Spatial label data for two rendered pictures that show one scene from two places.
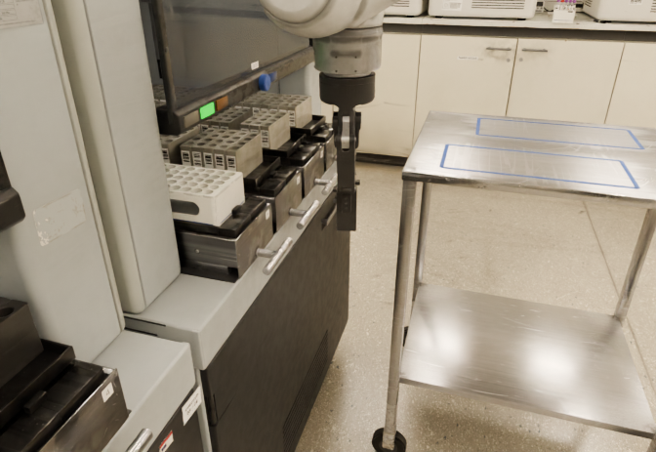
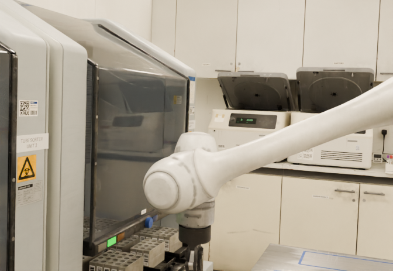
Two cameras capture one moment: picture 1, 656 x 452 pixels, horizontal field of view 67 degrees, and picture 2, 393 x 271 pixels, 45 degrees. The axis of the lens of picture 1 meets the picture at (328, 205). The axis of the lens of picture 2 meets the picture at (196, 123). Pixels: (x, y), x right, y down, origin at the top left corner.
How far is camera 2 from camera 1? 0.45 m
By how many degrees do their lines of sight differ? 23
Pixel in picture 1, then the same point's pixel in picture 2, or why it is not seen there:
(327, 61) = (182, 219)
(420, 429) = not seen: outside the picture
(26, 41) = (34, 209)
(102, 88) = (59, 230)
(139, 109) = (74, 241)
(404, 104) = (270, 232)
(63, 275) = not seen: outside the picture
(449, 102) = (307, 232)
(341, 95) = (189, 238)
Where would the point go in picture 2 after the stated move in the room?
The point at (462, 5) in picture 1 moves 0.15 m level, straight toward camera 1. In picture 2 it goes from (313, 156) to (312, 158)
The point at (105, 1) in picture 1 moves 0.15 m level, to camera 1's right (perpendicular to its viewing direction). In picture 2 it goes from (69, 185) to (138, 189)
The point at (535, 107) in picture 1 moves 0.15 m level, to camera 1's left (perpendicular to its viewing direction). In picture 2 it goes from (381, 240) to (357, 239)
